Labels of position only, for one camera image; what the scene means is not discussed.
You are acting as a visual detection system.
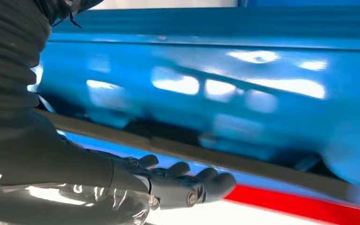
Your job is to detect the blue metal shelf rack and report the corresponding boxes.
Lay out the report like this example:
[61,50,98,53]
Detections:
[28,0,360,215]

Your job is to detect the long red barrier belt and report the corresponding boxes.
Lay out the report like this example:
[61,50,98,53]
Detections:
[223,185,360,225]

